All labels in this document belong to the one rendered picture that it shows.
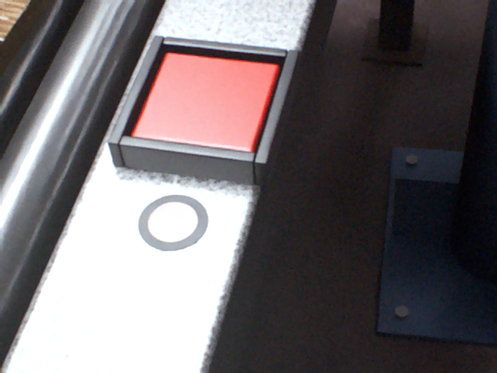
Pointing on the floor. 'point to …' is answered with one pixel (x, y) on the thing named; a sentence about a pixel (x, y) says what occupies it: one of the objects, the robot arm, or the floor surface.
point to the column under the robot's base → (446, 228)
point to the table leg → (395, 35)
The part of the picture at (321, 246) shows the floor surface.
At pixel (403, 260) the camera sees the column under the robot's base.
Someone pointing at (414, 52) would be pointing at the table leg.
